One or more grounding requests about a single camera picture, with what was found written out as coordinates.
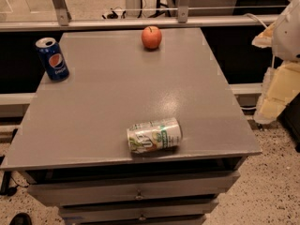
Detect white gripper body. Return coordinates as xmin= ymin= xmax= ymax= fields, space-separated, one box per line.
xmin=273 ymin=0 xmax=300 ymax=61

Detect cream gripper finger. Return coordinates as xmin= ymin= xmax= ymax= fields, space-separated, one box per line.
xmin=253 ymin=61 xmax=300 ymax=124
xmin=252 ymin=23 xmax=275 ymax=48

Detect red apple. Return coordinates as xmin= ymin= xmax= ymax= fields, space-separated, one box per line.
xmin=142 ymin=26 xmax=162 ymax=50

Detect white green 7up can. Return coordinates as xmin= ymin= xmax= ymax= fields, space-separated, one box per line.
xmin=127 ymin=118 xmax=182 ymax=154

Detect blue pepsi can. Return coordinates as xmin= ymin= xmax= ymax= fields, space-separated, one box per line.
xmin=36 ymin=37 xmax=69 ymax=82

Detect lower grey drawer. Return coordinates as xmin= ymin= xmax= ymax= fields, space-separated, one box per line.
xmin=59 ymin=199 xmax=218 ymax=223

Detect grey drawer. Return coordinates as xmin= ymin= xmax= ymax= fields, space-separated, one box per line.
xmin=59 ymin=199 xmax=218 ymax=223
xmin=28 ymin=172 xmax=240 ymax=206

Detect grey metal railing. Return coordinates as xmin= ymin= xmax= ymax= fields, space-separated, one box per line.
xmin=0 ymin=0 xmax=292 ymax=32

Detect upper grey drawer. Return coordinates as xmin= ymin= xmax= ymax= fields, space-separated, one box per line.
xmin=28 ymin=172 xmax=240 ymax=206

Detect grey drawer cabinet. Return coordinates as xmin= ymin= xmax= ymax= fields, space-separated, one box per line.
xmin=2 ymin=28 xmax=261 ymax=225

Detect black shoe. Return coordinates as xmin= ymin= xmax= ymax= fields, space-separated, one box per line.
xmin=9 ymin=213 xmax=32 ymax=225

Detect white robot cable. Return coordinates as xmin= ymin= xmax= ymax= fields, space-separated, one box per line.
xmin=243 ymin=12 xmax=269 ymax=29

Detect black floor cables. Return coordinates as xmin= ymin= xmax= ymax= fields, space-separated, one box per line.
xmin=101 ymin=0 xmax=172 ymax=20

